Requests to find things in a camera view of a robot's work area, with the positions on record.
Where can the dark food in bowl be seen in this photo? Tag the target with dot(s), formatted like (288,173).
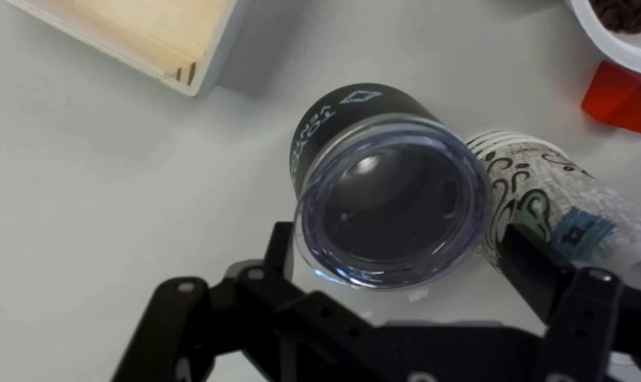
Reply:
(631,14)

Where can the light wooden box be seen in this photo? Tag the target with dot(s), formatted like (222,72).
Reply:
(142,32)

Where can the black flask tumbler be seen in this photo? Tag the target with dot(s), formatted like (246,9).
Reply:
(328,119)

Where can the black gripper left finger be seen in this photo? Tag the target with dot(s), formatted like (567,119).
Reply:
(300,332)

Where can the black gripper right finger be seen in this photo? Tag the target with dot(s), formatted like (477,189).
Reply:
(581,319)

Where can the small red plastic piece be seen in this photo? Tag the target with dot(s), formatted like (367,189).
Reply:
(624,98)

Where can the white bowl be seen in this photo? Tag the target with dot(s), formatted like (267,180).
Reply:
(617,50)

